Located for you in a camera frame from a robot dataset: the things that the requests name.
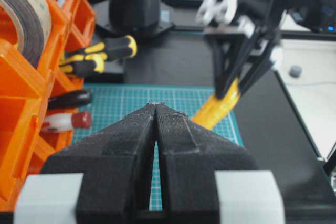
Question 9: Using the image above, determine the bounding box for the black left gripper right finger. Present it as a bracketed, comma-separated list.
[155, 103, 259, 220]

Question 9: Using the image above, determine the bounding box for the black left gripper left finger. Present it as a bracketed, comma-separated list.
[41, 104, 156, 220]

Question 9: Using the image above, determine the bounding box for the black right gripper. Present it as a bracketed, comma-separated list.
[196, 0, 283, 98]

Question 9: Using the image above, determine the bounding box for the yellow utility cutter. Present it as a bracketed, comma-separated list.
[192, 78, 241, 130]

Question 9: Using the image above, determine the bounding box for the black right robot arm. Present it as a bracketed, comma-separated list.
[196, 0, 335, 99]

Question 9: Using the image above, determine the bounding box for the orange container rack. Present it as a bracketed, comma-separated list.
[1, 0, 96, 212]

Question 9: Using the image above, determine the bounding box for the small grey cap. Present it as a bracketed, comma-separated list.
[289, 65, 302, 78]

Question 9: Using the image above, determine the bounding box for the black table mat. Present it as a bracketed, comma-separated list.
[85, 31, 335, 223]

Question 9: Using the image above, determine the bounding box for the tape roll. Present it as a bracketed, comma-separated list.
[1, 0, 52, 68]

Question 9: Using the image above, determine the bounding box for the red white tool handle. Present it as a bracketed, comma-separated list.
[41, 111, 93, 133]

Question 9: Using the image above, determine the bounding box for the black glossy tool handle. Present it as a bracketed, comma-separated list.
[47, 90, 93, 110]

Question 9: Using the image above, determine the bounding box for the yellow black screwdriver handle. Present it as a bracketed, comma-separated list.
[61, 35, 138, 65]

